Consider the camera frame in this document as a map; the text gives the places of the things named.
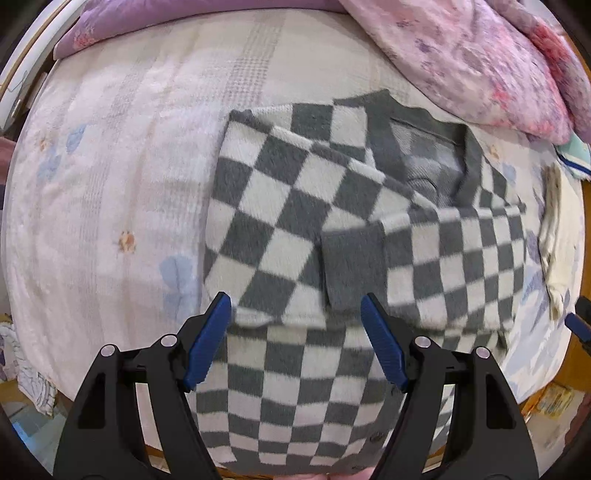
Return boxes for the white fleece bed blanket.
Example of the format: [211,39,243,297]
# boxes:
[2,9,570,401]

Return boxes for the teal white folded cloth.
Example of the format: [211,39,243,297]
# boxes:
[555,133,591,181]

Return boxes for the grey white checkered sweater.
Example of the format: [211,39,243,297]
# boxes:
[197,90,526,475]

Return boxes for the purple pillow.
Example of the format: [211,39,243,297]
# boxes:
[52,0,352,60]

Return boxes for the pink purple floral quilt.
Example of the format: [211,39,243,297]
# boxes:
[342,1,590,145]

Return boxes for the cream folded garment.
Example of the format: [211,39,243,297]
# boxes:
[539,164,579,321]

